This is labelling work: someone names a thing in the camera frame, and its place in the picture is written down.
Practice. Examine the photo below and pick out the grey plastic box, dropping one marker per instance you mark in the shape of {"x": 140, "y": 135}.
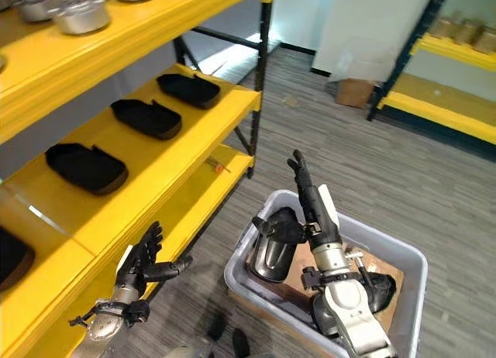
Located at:
{"x": 410, "y": 296}

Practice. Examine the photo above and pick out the small tool with orange tip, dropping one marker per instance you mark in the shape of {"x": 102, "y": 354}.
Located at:
{"x": 219, "y": 167}

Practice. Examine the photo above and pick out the yellow shelf unit with brown goods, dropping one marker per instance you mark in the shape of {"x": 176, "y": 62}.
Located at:
{"x": 445, "y": 102}

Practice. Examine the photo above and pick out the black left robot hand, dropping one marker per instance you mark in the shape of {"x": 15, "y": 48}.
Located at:
{"x": 133, "y": 267}

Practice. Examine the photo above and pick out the dark robot feet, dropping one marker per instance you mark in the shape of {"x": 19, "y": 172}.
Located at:
{"x": 232, "y": 334}

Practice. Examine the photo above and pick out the yellow shelf unit black posts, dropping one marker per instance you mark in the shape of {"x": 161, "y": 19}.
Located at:
{"x": 128, "y": 44}

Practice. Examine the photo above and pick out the brown cardboard box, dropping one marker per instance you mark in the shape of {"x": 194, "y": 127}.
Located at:
{"x": 354, "y": 92}

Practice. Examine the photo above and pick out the brown stacked goods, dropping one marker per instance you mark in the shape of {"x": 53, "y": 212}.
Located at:
{"x": 465, "y": 32}

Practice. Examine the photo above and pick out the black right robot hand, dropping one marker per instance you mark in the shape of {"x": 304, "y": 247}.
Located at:
{"x": 319, "y": 214}

